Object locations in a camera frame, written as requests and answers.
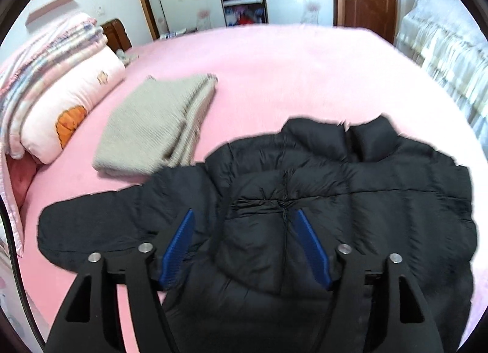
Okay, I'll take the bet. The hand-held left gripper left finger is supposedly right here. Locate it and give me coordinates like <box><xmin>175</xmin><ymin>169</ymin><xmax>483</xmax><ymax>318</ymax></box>
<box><xmin>44</xmin><ymin>208</ymin><xmax>196</xmax><ymax>353</ymax></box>

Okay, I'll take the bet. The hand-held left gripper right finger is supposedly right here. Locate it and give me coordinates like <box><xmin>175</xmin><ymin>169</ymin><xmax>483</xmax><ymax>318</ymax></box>
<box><xmin>294</xmin><ymin>209</ymin><xmax>446</xmax><ymax>353</ymax></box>

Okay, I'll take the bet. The black puffer jacket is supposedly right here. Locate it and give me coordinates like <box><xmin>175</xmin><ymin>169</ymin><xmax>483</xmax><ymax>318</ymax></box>
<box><xmin>37</xmin><ymin>115</ymin><xmax>479</xmax><ymax>353</ymax></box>

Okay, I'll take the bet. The folded beige knitted sweater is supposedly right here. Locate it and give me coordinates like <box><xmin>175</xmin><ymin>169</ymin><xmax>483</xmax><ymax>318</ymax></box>
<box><xmin>92</xmin><ymin>74</ymin><xmax>219</xmax><ymax>177</ymax></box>

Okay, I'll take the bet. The red pillow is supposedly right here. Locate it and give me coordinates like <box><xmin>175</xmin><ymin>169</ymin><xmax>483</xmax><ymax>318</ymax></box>
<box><xmin>9</xmin><ymin>155</ymin><xmax>39</xmax><ymax>205</ymax></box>

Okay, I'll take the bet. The bed with pink sheet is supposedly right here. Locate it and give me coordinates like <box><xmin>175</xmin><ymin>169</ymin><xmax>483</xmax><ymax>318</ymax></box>
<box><xmin>17</xmin><ymin>25</ymin><xmax>488</xmax><ymax>353</ymax></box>

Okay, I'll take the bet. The white pillow with orange print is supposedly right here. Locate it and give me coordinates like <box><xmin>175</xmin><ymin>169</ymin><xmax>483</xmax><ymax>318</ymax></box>
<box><xmin>8</xmin><ymin>46</ymin><xmax>126</xmax><ymax>165</ymax></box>

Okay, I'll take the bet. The small grey soft toy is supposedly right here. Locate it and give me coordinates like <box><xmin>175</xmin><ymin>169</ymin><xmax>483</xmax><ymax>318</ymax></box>
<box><xmin>115</xmin><ymin>48</ymin><xmax>138</xmax><ymax>67</ymax></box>

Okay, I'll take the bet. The wooden headboard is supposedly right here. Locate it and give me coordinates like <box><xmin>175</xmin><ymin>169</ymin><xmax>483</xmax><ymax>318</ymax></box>
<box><xmin>100</xmin><ymin>19</ymin><xmax>133</xmax><ymax>52</ymax></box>

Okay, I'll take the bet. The folded striped pastel blanket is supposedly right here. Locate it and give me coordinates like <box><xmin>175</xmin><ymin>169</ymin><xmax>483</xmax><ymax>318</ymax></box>
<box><xmin>0</xmin><ymin>13</ymin><xmax>109</xmax><ymax>136</ymax></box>

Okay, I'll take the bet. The white ruffled cloth cover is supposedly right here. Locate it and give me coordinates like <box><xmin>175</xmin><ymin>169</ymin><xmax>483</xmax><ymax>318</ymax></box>
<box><xmin>394</xmin><ymin>0</ymin><xmax>488</xmax><ymax>140</ymax></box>

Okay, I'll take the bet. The pink wall shelf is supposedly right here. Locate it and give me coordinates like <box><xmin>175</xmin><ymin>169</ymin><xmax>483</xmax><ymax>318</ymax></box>
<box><xmin>27</xmin><ymin>0</ymin><xmax>81</xmax><ymax>26</ymax></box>

